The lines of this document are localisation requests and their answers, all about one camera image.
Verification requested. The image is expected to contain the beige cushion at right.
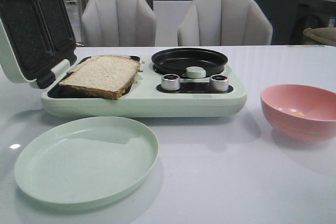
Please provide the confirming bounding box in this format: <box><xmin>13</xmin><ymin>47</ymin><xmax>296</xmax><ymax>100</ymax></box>
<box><xmin>303</xmin><ymin>27</ymin><xmax>335</xmax><ymax>46</ymax></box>

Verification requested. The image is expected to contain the mint green round plate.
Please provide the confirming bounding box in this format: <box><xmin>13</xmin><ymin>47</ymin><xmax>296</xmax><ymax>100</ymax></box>
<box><xmin>14</xmin><ymin>116</ymin><xmax>159</xmax><ymax>210</ymax></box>

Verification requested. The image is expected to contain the bread slice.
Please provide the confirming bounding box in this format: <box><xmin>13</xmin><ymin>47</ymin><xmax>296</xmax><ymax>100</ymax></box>
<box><xmin>68</xmin><ymin>55</ymin><xmax>140</xmax><ymax>73</ymax></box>
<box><xmin>59</xmin><ymin>60</ymin><xmax>140</xmax><ymax>100</ymax></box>

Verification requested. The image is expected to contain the mint green sandwich maker lid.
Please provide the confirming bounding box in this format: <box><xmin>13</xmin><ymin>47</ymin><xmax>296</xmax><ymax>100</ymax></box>
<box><xmin>1</xmin><ymin>0</ymin><xmax>77</xmax><ymax>89</ymax></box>

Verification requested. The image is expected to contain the silver control knob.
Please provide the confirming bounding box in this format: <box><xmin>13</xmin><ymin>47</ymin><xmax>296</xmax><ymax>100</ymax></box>
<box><xmin>161</xmin><ymin>74</ymin><xmax>181</xmax><ymax>91</ymax></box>
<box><xmin>209</xmin><ymin>74</ymin><xmax>229</xmax><ymax>92</ymax></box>

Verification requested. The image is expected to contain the right beige upholstered chair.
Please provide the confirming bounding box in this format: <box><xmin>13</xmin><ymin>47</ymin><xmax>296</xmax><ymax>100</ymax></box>
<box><xmin>177</xmin><ymin>0</ymin><xmax>273</xmax><ymax>46</ymax></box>

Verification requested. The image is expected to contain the right silver control knob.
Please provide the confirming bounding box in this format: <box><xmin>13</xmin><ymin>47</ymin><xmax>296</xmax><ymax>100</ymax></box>
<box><xmin>209</xmin><ymin>74</ymin><xmax>229</xmax><ymax>92</ymax></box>

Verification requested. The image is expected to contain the black round frying pan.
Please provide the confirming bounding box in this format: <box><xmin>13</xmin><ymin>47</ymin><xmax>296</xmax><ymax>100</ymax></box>
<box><xmin>151</xmin><ymin>48</ymin><xmax>228</xmax><ymax>78</ymax></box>

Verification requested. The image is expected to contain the beige upholstered chair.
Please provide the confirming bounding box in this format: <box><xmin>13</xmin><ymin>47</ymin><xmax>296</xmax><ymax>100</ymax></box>
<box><xmin>81</xmin><ymin>0</ymin><xmax>156</xmax><ymax>47</ymax></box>
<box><xmin>177</xmin><ymin>0</ymin><xmax>273</xmax><ymax>46</ymax></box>

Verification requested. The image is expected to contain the left silver control knob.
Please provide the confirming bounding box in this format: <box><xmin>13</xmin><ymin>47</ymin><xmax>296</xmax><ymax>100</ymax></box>
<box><xmin>161</xmin><ymin>74</ymin><xmax>181</xmax><ymax>91</ymax></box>

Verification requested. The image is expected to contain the mint green breakfast maker base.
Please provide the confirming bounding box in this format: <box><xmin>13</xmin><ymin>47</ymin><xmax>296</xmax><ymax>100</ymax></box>
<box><xmin>41</xmin><ymin>56</ymin><xmax>247</xmax><ymax>118</ymax></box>

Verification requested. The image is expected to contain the pink bowl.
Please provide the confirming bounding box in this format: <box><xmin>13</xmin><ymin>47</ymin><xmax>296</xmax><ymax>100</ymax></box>
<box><xmin>260</xmin><ymin>84</ymin><xmax>335</xmax><ymax>142</ymax></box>

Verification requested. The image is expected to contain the left beige upholstered chair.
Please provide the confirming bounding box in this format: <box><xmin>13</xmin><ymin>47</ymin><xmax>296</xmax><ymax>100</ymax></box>
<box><xmin>81</xmin><ymin>0</ymin><xmax>156</xmax><ymax>47</ymax></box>

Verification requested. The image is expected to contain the white refrigerator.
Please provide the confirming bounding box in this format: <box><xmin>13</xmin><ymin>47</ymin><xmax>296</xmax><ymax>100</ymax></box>
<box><xmin>152</xmin><ymin>0</ymin><xmax>201</xmax><ymax>47</ymax></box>

